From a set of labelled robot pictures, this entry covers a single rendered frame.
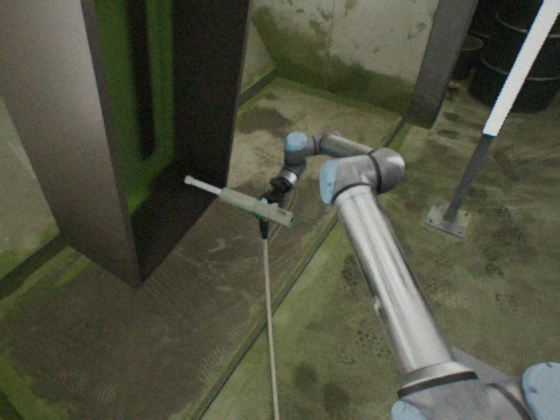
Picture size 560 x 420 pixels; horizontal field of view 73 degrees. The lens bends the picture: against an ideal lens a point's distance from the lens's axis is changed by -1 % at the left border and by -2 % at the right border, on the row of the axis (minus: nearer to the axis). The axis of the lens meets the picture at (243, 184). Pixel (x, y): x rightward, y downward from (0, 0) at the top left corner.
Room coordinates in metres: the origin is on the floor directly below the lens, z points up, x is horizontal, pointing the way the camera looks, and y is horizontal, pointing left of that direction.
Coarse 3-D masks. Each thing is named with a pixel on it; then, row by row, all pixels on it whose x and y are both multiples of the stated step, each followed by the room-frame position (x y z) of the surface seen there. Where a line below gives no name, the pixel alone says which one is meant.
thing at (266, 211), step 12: (192, 180) 1.17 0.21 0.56; (216, 192) 1.10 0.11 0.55; (228, 192) 1.08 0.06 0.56; (240, 204) 1.02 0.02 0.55; (252, 204) 1.01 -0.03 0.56; (264, 204) 1.00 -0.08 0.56; (264, 216) 0.97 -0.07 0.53; (276, 216) 0.94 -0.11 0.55; (288, 216) 0.94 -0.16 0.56; (264, 228) 0.99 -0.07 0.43
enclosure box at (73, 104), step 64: (0, 0) 0.73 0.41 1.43; (64, 0) 0.63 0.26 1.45; (128, 0) 1.22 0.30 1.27; (192, 0) 1.25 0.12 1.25; (0, 64) 0.79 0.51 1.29; (64, 64) 0.67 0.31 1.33; (128, 64) 1.21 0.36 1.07; (192, 64) 1.27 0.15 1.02; (64, 128) 0.72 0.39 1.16; (128, 128) 1.21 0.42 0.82; (192, 128) 1.30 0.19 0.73; (64, 192) 0.80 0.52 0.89; (128, 192) 1.16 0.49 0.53; (192, 192) 1.18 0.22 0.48; (128, 256) 0.70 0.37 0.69
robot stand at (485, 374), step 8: (456, 352) 0.37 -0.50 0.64; (464, 360) 0.35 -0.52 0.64; (472, 360) 0.34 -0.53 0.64; (472, 368) 0.33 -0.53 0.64; (480, 368) 0.32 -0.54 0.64; (488, 368) 0.32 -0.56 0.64; (480, 376) 0.31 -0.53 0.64; (488, 376) 0.31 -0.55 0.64; (496, 376) 0.30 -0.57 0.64; (504, 376) 0.30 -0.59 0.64
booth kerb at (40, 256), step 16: (256, 80) 2.72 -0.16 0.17; (272, 80) 2.88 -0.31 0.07; (240, 96) 2.53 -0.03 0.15; (48, 240) 1.23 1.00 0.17; (32, 256) 1.15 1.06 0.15; (48, 256) 1.19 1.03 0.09; (16, 272) 1.07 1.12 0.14; (32, 272) 1.11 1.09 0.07; (0, 288) 1.00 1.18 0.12; (16, 288) 1.04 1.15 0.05
